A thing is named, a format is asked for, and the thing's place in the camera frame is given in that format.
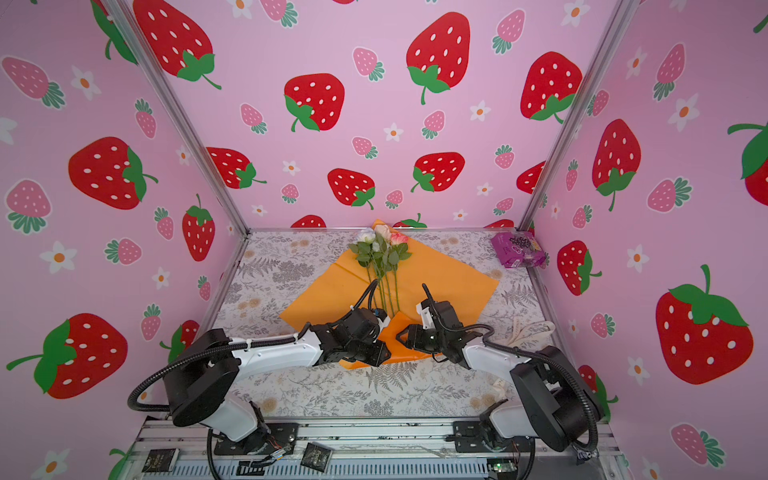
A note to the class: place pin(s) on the light pink fake rose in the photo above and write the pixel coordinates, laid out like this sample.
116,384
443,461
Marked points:
379,230

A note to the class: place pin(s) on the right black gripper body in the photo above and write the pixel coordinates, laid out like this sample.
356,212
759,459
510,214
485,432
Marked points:
434,341

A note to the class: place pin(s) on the black tag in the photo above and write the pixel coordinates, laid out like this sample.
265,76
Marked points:
316,457
160,461

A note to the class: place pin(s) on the left aluminium corner post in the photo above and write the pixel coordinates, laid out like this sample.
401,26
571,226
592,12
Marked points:
129,28

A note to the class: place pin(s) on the white ribbon strip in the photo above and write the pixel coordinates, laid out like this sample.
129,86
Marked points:
529,337

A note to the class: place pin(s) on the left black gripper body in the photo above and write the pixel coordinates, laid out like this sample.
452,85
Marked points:
369,350

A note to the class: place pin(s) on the orange wrapping paper sheet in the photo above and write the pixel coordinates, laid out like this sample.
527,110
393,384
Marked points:
335,291

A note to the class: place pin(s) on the right aluminium corner post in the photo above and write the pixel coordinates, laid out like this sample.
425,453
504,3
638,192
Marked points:
616,28

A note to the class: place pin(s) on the aluminium corner post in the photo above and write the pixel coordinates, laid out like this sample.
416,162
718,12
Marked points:
616,28
129,28

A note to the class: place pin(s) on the aluminium front rail frame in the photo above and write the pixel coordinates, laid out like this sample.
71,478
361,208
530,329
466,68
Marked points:
372,448

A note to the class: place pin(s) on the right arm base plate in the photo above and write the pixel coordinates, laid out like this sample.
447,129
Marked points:
474,437

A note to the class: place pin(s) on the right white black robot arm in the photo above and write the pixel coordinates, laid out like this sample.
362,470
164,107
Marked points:
555,406

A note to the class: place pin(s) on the black tag middle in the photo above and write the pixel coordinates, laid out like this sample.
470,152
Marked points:
316,457

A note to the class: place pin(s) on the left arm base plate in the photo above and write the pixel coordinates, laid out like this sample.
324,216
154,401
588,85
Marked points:
274,438

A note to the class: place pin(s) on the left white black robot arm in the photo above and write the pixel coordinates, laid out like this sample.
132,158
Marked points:
195,388

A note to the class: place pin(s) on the purple snack packet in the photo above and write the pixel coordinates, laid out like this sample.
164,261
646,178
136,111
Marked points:
516,249

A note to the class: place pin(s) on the black tag left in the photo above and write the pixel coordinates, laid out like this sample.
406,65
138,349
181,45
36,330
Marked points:
160,461

